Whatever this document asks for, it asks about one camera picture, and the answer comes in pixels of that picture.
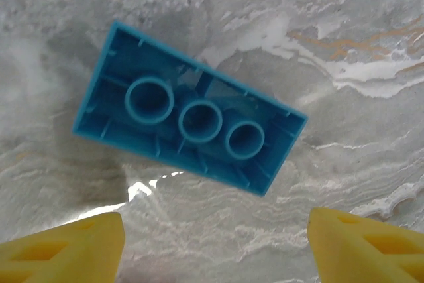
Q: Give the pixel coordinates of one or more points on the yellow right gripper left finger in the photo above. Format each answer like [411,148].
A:
[59,256]

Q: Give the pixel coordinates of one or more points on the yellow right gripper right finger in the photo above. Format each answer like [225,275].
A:
[371,256]

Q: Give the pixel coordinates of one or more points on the blue long lego brick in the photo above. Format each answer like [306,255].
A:
[99,114]

